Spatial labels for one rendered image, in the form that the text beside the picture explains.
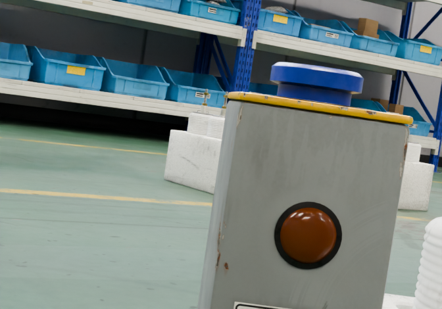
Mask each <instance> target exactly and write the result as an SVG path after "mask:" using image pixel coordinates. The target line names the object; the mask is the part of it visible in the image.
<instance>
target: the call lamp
mask: <svg viewBox="0 0 442 309"><path fill-rule="evenodd" d="M336 236H337V233H336V228H335V225H334V223H333V221H332V219H331V218H330V217H329V216H328V215H327V214H326V213H325V212H323V211H321V210H319V209H316V208H301V209H299V210H296V211H294V212H293V213H291V214H290V215H289V216H288V217H287V218H286V220H285V221H284V223H283V226H282V229H281V232H280V239H281V244H282V247H283V249H284V251H285V253H286V254H287V255H288V256H289V257H290V258H292V259H293V260H295V261H297V262H300V263H304V264H312V263H316V262H319V261H321V260H323V259H325V257H327V256H328V255H329V254H330V252H331V251H332V250H333V248H334V246H335V242H336Z"/></svg>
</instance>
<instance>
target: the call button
mask: <svg viewBox="0 0 442 309"><path fill-rule="evenodd" d="M270 81H272V82H275V83H278V92H277V96H281V97H291V98H296V99H304V100H310V101H318V102H323V103H332V104H337V105H345V106H350V105H351V97H352V94H359V93H362V86H363V81H364V78H363V77H362V76H361V75H360V74H359V73H356V72H351V71H347V70H340V69H336V68H328V67H323V66H315V65H309V64H298V63H291V62H277V63H276V64H274V65H273V66H272V69H271V75H270Z"/></svg>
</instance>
